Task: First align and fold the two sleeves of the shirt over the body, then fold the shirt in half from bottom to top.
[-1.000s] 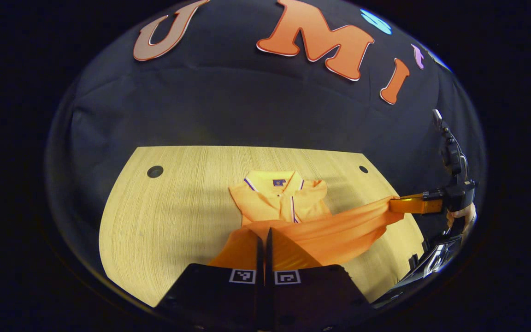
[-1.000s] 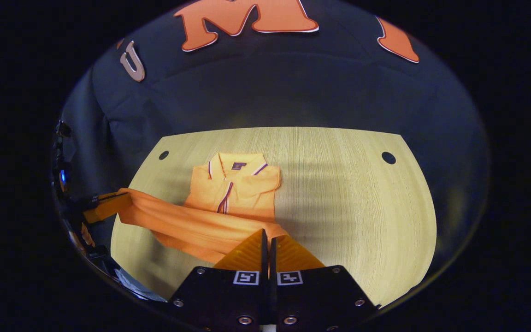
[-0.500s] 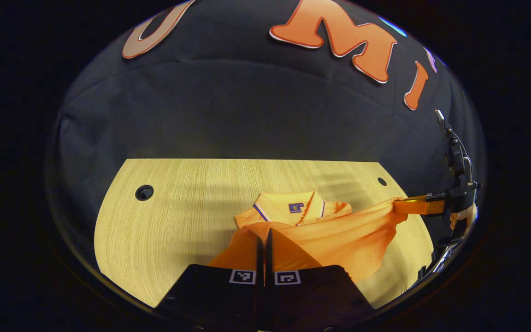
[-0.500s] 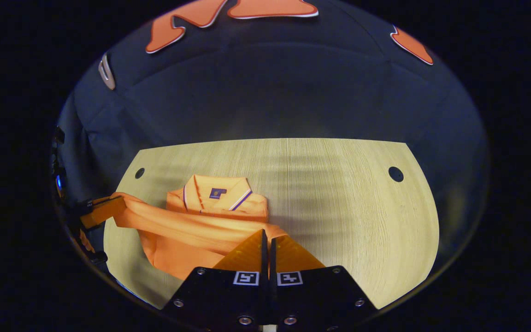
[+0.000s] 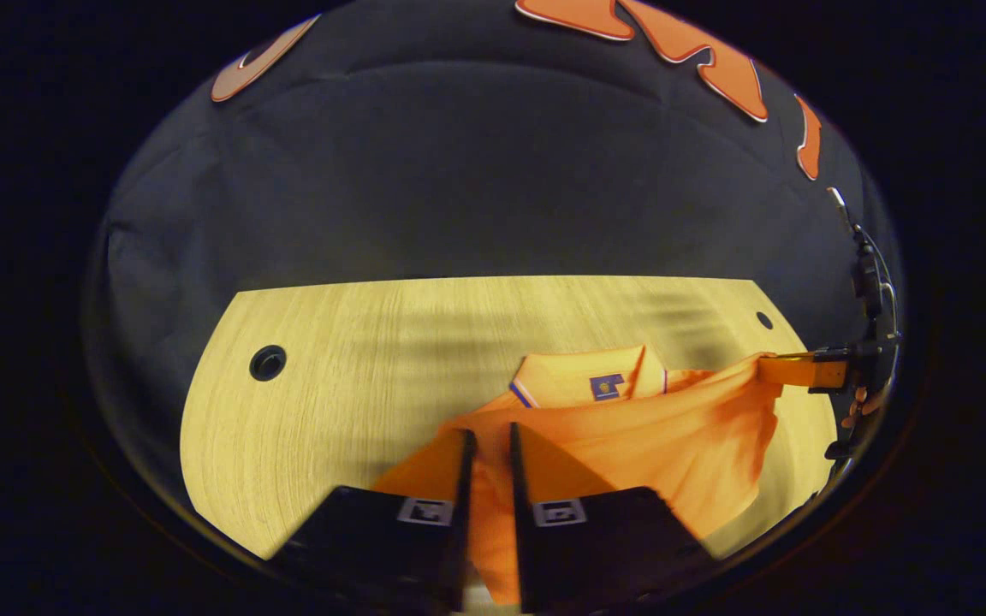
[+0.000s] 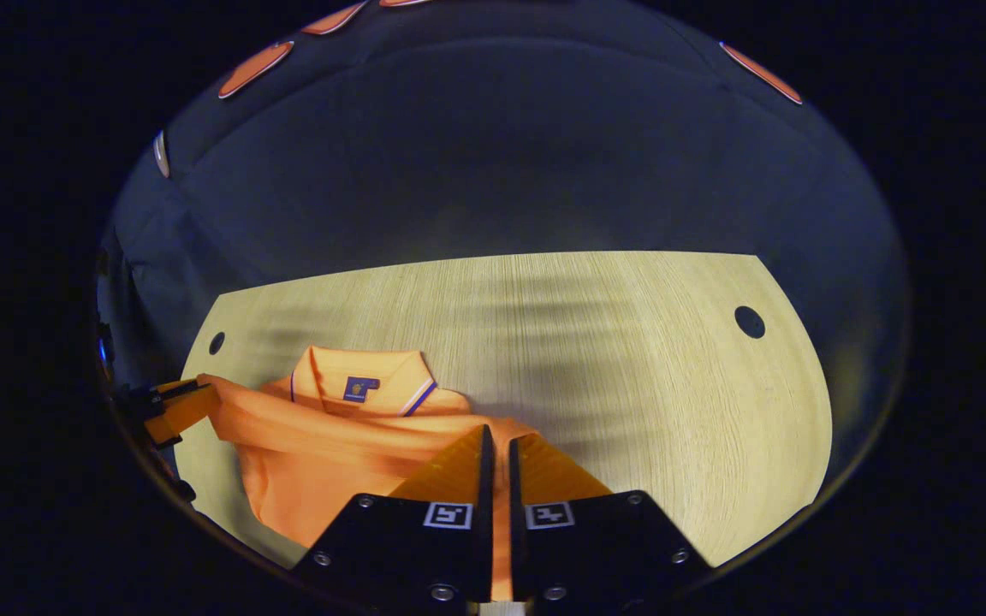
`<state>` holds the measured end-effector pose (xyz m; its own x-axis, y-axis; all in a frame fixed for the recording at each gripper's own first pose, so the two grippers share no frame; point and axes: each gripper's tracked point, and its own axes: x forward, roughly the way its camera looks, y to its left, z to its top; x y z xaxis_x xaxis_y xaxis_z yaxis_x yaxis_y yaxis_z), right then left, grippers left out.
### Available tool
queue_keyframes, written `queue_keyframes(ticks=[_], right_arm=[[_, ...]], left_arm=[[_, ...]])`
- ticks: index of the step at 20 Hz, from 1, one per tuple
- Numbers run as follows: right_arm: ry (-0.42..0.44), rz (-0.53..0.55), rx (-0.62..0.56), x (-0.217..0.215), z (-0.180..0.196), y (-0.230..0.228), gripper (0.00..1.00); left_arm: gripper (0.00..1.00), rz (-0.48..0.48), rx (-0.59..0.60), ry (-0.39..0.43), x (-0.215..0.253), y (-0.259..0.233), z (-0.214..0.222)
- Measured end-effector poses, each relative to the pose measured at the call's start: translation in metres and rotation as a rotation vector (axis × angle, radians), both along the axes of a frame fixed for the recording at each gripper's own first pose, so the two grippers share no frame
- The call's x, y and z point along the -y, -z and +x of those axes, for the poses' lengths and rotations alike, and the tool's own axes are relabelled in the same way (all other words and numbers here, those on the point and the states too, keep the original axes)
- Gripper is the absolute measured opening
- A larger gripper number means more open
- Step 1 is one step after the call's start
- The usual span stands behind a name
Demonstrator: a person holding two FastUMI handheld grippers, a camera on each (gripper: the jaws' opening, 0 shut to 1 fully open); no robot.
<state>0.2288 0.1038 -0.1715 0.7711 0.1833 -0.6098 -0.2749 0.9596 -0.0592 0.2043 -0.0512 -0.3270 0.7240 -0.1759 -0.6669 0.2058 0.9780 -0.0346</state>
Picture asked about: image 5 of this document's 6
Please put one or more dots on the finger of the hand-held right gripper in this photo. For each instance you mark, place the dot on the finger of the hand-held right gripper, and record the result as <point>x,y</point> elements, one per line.
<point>801,371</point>

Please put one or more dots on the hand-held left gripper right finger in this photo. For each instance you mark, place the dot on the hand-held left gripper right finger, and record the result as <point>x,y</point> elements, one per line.
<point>517,479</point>

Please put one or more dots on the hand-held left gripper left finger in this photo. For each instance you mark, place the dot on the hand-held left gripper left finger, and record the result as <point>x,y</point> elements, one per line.
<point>463,479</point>

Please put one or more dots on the orange T-shirt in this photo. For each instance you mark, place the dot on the orange T-shirt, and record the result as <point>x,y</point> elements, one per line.
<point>630,436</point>

